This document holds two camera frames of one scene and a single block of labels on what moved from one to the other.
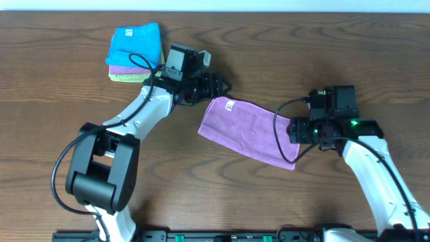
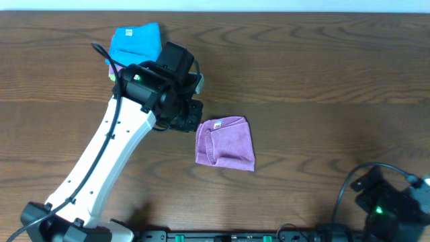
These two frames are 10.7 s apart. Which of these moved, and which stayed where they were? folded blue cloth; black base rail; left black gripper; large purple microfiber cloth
Moved: large purple microfiber cloth; left black gripper
Stayed: folded blue cloth; black base rail
